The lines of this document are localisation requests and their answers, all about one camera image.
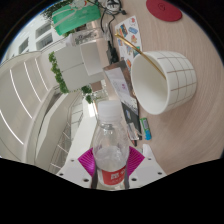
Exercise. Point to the potted plant in brown planter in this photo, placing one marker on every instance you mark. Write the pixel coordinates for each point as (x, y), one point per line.
(88, 91)

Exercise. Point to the green plants row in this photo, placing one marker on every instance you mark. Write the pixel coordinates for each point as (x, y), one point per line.
(58, 75)

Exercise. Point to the black power adapter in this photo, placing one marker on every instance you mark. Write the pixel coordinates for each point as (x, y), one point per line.
(112, 55)

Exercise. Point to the colourful sticker sheet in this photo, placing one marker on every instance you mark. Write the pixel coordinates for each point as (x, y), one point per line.
(128, 33)

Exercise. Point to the white cabinet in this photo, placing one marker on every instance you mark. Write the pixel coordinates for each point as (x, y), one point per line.
(78, 65)

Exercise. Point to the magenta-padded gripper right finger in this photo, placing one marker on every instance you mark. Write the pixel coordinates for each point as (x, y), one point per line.
(146, 171)

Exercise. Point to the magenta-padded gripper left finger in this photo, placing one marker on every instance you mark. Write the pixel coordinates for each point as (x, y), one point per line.
(75, 173)

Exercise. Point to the white cup with grid lines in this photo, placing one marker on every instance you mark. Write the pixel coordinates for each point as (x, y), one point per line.
(180, 80)

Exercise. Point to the green tote bag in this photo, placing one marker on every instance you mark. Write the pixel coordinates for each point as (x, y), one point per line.
(76, 16)

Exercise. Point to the flat round red coaster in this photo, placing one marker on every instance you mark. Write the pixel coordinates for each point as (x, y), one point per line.
(164, 10)

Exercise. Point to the clear water bottle red label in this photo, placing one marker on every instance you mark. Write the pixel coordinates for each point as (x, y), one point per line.
(110, 156)

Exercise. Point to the white computer mouse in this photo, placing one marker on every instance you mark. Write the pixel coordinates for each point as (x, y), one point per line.
(148, 151)

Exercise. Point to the small red and black box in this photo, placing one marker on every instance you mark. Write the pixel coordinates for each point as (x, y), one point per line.
(134, 142)

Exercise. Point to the black notebook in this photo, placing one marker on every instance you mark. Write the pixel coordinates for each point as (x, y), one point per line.
(131, 115)

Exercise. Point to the gold spoon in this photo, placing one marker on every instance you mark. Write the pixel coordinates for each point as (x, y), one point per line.
(133, 46)

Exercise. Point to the glass railing with wooden handrail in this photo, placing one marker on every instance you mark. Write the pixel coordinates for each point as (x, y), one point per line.
(63, 146)

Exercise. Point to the blue and green tube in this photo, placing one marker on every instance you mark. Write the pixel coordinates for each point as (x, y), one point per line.
(145, 128)

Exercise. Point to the white card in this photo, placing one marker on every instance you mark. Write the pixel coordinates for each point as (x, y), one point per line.
(133, 129)

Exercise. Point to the clear shaker bottle white lid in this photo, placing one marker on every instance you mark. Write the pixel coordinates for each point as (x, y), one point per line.
(85, 36)

